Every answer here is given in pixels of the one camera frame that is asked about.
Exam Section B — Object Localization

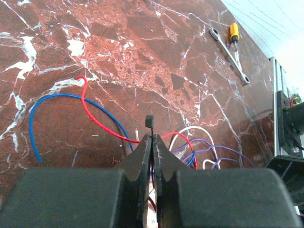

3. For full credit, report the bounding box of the white wire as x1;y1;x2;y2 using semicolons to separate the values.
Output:
134;125;222;171

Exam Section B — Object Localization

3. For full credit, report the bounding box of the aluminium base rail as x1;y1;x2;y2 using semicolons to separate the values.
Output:
270;57;304;158

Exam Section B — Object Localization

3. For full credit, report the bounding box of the right black mount plate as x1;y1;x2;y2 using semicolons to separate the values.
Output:
276;91;304;156

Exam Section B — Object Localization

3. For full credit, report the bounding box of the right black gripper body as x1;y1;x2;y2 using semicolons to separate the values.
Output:
266;155;304;214

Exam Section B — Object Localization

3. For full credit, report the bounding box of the yellow handled tool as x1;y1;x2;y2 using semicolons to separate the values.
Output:
230;23;240;44

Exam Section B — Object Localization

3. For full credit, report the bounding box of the silver wrench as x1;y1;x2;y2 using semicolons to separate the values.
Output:
209;28;250;85

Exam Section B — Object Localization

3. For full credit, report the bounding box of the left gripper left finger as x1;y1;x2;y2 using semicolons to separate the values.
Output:
0;134;152;228

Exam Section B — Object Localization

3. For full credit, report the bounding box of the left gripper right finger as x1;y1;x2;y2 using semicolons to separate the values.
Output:
152;134;303;228

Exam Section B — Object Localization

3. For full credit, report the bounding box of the blue wire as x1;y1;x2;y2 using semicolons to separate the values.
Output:
28;93;197;167

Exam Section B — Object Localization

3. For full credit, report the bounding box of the purple wire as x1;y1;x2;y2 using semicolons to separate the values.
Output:
170;138;256;170

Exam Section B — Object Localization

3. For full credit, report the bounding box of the red wire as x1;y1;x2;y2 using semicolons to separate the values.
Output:
76;76;199;170

